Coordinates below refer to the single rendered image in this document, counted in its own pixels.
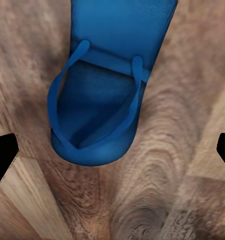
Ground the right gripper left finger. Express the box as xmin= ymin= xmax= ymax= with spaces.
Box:
xmin=0 ymin=133 xmax=19 ymax=181

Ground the sandal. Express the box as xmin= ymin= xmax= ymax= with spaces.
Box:
xmin=47 ymin=0 xmax=178 ymax=167

